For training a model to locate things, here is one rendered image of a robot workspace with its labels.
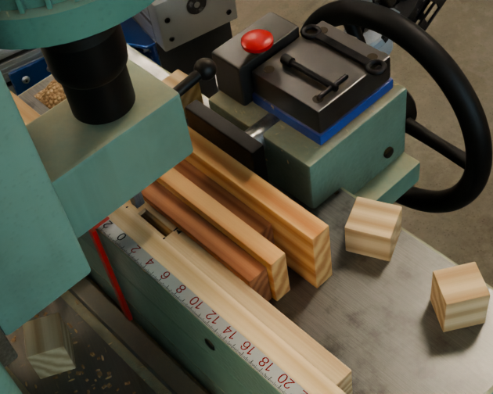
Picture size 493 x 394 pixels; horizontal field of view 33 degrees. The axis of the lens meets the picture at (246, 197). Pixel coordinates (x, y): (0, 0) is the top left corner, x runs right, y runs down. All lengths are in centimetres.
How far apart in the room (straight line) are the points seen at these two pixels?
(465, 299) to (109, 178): 29
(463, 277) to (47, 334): 39
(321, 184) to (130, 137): 20
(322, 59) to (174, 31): 56
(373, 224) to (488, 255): 116
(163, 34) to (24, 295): 75
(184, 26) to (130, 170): 67
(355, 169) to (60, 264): 32
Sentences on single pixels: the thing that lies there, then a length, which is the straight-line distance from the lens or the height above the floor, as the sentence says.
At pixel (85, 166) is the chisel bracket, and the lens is 63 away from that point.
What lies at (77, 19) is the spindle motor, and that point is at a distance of 50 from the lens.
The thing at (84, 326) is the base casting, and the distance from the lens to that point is 87.
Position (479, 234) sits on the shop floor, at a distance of 190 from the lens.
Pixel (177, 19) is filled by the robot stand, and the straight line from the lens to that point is 130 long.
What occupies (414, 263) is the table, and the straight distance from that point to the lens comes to 74.
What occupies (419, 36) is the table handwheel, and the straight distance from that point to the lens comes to 88.
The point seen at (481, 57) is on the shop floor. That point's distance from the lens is 232.
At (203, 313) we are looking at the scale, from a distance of 65.
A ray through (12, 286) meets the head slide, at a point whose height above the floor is 104.
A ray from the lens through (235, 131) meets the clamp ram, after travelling 72.
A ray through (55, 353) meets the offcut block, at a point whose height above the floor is 84.
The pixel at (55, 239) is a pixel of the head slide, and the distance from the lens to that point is 60.
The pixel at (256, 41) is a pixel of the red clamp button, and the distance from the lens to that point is 76.
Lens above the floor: 150
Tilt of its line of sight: 49 degrees down
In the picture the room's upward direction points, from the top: 11 degrees counter-clockwise
